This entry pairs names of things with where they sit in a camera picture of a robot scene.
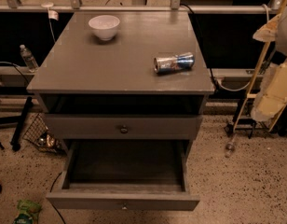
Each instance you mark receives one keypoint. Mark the yellow foam padded gripper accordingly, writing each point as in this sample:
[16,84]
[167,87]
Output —
[286,32]

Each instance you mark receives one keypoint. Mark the grey drawer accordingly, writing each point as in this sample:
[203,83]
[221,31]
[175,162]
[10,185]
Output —
[125,175]
[111,127]

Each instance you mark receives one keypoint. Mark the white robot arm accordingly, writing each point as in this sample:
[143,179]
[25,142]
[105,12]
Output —
[272,96]

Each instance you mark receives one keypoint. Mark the grey wooden drawer cabinet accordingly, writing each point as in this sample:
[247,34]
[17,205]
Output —
[84,76]

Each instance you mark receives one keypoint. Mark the grey top drawer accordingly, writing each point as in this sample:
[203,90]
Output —
[111,127]

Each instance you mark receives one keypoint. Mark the black clamp on floor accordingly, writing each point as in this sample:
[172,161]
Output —
[242,119]

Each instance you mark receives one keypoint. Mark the plastic bottle on floor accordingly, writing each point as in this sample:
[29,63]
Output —
[230,146]

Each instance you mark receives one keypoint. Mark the crushed blue silver can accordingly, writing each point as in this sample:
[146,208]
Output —
[163,65]

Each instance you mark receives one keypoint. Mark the white ceramic bowl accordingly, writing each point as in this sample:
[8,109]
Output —
[105,27]

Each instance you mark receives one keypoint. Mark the clear plastic water bottle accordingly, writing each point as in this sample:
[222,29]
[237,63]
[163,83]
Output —
[28,58]

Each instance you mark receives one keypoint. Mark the black metal stand leg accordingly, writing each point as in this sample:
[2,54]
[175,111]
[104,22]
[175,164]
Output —
[15,142]

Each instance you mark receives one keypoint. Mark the green snack bag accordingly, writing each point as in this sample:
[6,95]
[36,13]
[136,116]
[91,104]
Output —
[28,212]

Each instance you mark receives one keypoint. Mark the yellow wooden ladder frame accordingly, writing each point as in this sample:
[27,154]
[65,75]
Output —
[263,62]

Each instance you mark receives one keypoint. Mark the wire mesh basket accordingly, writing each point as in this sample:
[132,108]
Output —
[41,138]

